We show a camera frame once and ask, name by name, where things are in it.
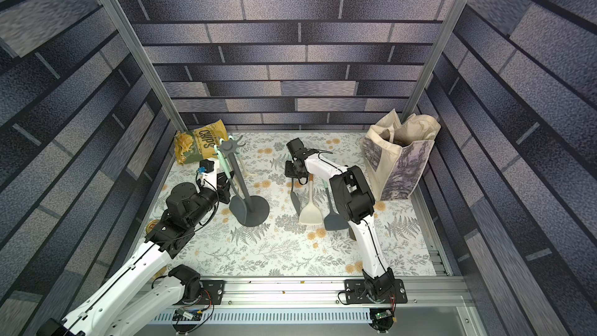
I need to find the yellow chips bag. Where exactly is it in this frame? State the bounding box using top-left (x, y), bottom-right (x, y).
top-left (174, 120), bottom-right (229, 165)

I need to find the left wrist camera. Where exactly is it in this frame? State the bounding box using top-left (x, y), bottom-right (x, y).
top-left (195, 159), bottom-right (219, 191)

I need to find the right circuit board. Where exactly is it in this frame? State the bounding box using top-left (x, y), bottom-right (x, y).
top-left (370, 309), bottom-right (395, 334)

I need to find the canvas tote bag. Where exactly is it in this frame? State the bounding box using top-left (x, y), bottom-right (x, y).
top-left (362, 110), bottom-right (441, 201)

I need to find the green handle cream utensil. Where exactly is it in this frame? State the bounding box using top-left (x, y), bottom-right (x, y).
top-left (214, 142), bottom-right (233, 181)

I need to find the grey utensil rack stand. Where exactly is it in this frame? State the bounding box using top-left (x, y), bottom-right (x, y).
top-left (219, 135), bottom-right (270, 227)

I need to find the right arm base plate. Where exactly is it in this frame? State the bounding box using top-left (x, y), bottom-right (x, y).
top-left (342, 278), bottom-right (408, 305)

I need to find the green handle grey utensil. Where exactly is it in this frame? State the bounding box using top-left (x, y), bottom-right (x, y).
top-left (290, 178), bottom-right (302, 216)

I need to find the green handle grey turner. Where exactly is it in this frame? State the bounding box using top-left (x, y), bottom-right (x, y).
top-left (323, 182), bottom-right (349, 231)

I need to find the circuit board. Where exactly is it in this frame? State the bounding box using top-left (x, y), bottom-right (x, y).
top-left (370, 309), bottom-right (395, 334)
top-left (172, 308), bottom-right (204, 324)

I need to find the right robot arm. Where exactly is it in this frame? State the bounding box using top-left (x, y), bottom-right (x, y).
top-left (287, 138), bottom-right (399, 302)

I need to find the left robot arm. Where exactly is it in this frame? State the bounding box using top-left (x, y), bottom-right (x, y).
top-left (37, 174), bottom-right (230, 335)

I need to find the wooden handle white spatula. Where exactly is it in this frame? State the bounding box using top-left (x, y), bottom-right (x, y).
top-left (298, 174), bottom-right (323, 226)

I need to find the green handle dark utensil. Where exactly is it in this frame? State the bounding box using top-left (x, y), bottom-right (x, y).
top-left (228, 170), bottom-right (248, 226)

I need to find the left circuit board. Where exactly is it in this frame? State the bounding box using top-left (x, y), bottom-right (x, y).
top-left (172, 308), bottom-right (204, 324)

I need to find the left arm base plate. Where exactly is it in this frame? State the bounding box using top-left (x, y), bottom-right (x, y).
top-left (182, 279), bottom-right (225, 306)

